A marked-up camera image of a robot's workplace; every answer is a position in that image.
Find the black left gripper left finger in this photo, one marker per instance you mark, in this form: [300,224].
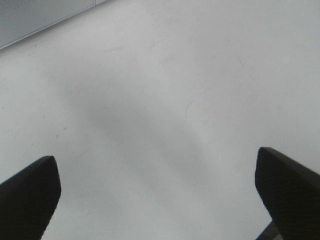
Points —
[29,199]

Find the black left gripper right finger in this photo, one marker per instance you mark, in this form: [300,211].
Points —
[291,194]

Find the white microwave door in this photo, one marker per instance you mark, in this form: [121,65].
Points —
[22,18]

